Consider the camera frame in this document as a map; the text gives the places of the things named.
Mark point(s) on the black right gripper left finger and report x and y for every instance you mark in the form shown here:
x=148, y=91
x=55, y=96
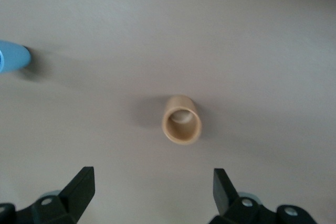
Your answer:
x=76, y=195

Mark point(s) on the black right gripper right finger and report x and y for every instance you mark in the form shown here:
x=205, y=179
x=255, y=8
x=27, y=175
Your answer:
x=228, y=203

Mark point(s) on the blue cup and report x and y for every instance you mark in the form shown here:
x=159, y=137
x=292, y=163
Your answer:
x=14, y=56

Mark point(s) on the brown cylindrical cup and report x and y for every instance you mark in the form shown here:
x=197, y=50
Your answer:
x=181, y=100

